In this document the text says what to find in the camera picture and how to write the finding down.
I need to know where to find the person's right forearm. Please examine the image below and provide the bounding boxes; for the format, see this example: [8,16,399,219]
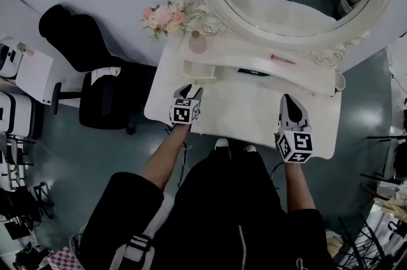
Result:
[284,162,317,216]

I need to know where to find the pink flower bouquet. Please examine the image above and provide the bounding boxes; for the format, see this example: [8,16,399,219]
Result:
[141,1,195,43]

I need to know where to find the black office chair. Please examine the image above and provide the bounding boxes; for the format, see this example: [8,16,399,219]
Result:
[38,4,158,136]

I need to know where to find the person's left white shoe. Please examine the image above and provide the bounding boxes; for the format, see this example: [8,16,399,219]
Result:
[214,137,230,152]

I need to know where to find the white appliance black trim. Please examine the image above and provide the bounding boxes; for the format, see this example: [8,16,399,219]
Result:
[0,91,44,140]
[0,43,25,79]

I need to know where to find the small potted plant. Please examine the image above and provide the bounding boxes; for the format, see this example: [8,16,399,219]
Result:
[16,41,36,58]

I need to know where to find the white cloth on chair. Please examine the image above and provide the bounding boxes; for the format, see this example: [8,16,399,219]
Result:
[90,65,122,87]

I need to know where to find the white dressing table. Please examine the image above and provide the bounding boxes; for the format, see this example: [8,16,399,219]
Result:
[143,36,347,162]

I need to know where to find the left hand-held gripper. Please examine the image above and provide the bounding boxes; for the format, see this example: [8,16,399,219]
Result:
[169,83,204,126]

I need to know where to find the pink checkered cloth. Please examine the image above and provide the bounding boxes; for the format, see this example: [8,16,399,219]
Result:
[46,246,79,270]

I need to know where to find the black wire rack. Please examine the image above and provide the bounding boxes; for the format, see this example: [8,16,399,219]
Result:
[336,211,407,270]

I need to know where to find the person's left forearm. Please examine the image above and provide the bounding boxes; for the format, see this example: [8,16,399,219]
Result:
[139,123,193,192]

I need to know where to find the black cable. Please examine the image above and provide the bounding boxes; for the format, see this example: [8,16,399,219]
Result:
[270,161,287,191]

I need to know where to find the pink glass vase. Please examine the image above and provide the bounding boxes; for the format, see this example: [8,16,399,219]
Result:
[188,29,209,55]

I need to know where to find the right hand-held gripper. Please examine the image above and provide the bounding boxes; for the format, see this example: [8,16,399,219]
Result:
[274,93,314,165]

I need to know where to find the white cabinet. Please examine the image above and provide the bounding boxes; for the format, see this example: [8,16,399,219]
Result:
[15,49,55,105]

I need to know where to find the person's black jacket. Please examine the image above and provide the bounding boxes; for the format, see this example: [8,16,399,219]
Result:
[79,149,335,270]

